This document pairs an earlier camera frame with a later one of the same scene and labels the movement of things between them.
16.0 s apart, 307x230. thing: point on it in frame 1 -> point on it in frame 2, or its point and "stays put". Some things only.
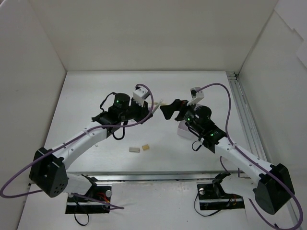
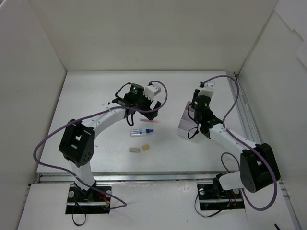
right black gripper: (180, 111) -> (196, 105)
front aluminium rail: (155, 176) stays put
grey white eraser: (135, 150) stays put
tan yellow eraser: (145, 147) stays put
